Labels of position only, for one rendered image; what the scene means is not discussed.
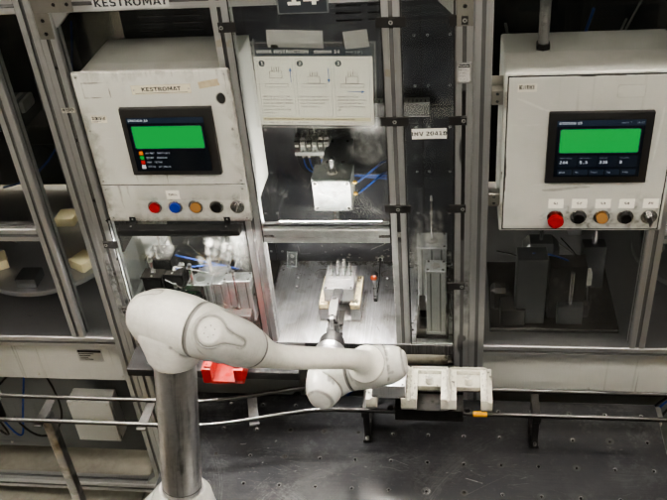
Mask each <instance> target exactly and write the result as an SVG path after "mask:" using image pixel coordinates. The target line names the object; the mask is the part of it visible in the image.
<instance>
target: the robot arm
mask: <svg viewBox="0 0 667 500"><path fill-rule="evenodd" d="M342 295H343V289H333V296H332V297H331V302H330V309H329V315H328V318H327V321H328V327H327V332H326V333H324V334H323V335H322V336H321V338H320V342H319V343H318V344H317V346H297V345H285V344H279V343H276V342H274V341H273V340H271V339H270V338H269V337H268V336H267V334H266V333H265V332H264V331H263V330H262V329H260V328H259V327H257V326H256V325H255V324H254V323H252V322H251V321H249V320H247V319H245V318H243V317H240V316H238V315H236V314H235V313H233V312H230V311H228V310H226V309H224V308H222V307H220V306H218V305H216V304H213V303H210V302H208V301H205V300H204V299H202V298H200V297H197V296H194V295H191V294H187V293H184V292H180V291H175V290H170V289H152V290H149V291H147V292H143V293H140V294H138V295H136V296H135V297H134V298H133V299H132V300H131V302H130V304H129V305H128V308H127V311H126V325H127V327H128V329H129V331H130V332H131V334H132V335H133V337H135V338H136V339H138V342H139V344H140V346H141V348H142V350H143V352H144V354H145V356H146V359H147V361H148V363H149V364H150V365H151V366H152V368H153V369H154V379H155V393H156V407H157V421H158V435H159V449H160V462H161V476H162V482H161V483H160V484H159V485H158V486H157V487H156V488H155V490H154V491H152V492H151V493H150V494H149V495H148V496H147V497H146V498H145V500H216V499H215V497H214V495H213V493H212V490H211V486H210V485H209V483H208V482H207V481H206V480H204V479H203V478H202V477H201V460H200V419H199V397H198V376H197V364H198V362H199V361H200V360H203V361H208V362H214V363H219V364H221V363H223V364H225V365H229V366H232V367H240V368H247V369H248V368H268V369H282V370H308V374H307V380H306V394H307V397H308V399H309V401H310V402H311V404H312V405H313V406H314V407H316V408H318V409H322V410H326V409H329V408H331V407H332V406H333V405H335V404H336V403H337V401H338V400H339V399H340V397H342V396H344V395H345V394H347V393H349V392H352V391H356V390H368V389H374V388H379V387H383V386H387V385H391V384H394V383H396V382H398V381H400V380H401V379H403V378H404V377H405V376H406V374H407V372H408V370H409V367H408V360H407V356H406V353H405V351H404V350H403V349H401V348H400V347H398V346H394V345H380V344H379V345H361V346H358V347H357V348H355V349H351V348H344V339H343V337H342V336H343V333H342V327H343V323H344V317H345V311H340V310H339V305H341V303H342Z"/></svg>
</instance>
